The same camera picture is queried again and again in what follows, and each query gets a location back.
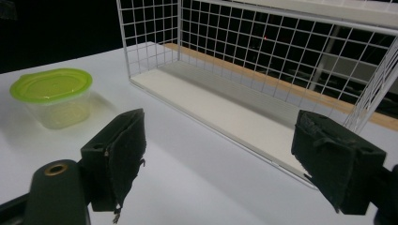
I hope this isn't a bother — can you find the clear container with green lid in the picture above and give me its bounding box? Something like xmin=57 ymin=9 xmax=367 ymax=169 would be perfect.
xmin=8 ymin=67 xmax=94 ymax=130

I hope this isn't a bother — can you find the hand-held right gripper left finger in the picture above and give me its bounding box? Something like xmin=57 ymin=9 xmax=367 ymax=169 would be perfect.
xmin=80 ymin=108 xmax=147 ymax=225

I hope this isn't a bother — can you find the white wire mesh shelf rack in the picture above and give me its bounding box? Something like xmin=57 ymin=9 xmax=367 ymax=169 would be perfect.
xmin=115 ymin=0 xmax=398 ymax=190

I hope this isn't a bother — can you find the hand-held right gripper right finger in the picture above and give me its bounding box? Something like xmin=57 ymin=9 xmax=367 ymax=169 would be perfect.
xmin=290 ymin=109 xmax=388 ymax=216

